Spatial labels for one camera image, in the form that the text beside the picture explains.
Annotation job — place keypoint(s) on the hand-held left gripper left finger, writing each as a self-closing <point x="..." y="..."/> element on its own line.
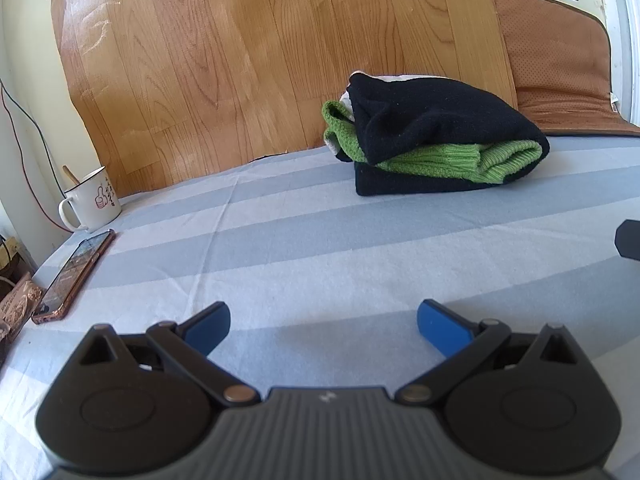
<point x="207" y="322"/>

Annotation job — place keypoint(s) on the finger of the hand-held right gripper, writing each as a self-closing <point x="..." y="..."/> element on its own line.
<point x="627" y="240"/>

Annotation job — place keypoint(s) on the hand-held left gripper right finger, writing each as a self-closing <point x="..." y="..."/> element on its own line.
<point x="440" y="325"/>

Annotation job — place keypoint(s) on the navy green white knit sweater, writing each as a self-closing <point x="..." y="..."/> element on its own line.
<point x="425" y="125"/>

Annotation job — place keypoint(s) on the smartphone in rose gold case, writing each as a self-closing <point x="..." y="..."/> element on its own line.
<point x="75" y="270"/>

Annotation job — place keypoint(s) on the white enamel mug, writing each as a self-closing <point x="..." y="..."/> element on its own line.
<point x="92" y="200"/>

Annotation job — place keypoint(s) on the brown patterned item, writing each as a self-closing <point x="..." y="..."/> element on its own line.
<point x="17" y="302"/>

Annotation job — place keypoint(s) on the brown perforated cushion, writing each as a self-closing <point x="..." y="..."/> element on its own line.
<point x="555" y="60"/>

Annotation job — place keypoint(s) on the wooden spoon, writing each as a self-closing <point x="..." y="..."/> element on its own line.
<point x="70" y="175"/>

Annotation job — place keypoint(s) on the wood grain wall sheet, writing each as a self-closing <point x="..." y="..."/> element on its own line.
<point x="250" y="60"/>

